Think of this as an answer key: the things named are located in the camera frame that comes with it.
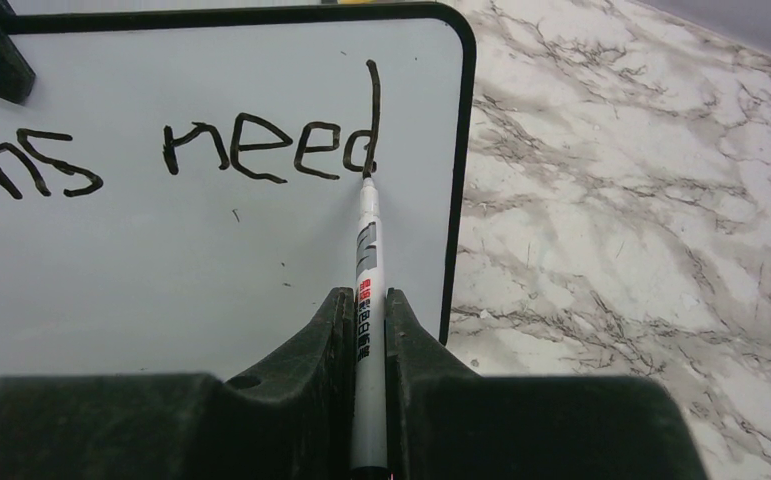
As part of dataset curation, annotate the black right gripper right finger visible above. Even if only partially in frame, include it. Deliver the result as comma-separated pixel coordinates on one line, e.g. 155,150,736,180
386,289,707,479

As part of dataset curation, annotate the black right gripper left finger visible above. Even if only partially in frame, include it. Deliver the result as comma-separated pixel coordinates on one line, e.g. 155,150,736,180
0,288,354,479

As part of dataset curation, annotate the black whiteboard marker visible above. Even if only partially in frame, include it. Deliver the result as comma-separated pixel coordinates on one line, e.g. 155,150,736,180
350,175,392,479

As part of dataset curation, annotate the black framed whiteboard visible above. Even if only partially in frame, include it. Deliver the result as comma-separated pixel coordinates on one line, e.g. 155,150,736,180
0,2,477,377

